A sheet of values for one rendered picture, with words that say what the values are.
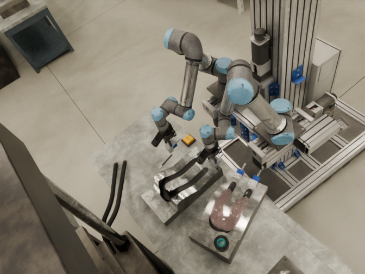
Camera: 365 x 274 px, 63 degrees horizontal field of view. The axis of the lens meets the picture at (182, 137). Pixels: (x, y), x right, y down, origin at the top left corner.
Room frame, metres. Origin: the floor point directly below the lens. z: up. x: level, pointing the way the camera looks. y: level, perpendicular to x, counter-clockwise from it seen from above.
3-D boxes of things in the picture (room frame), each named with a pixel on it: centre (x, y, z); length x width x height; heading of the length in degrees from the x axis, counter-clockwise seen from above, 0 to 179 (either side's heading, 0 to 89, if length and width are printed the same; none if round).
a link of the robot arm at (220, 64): (1.46, -0.42, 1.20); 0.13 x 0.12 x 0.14; 36
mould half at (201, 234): (0.67, -0.10, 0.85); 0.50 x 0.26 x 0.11; 130
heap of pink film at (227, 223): (0.68, -0.09, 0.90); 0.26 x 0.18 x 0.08; 130
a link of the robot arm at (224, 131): (0.99, -0.24, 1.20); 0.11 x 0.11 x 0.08; 67
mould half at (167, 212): (0.97, 0.12, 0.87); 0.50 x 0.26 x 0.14; 112
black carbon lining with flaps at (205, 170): (0.97, 0.10, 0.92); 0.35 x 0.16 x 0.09; 112
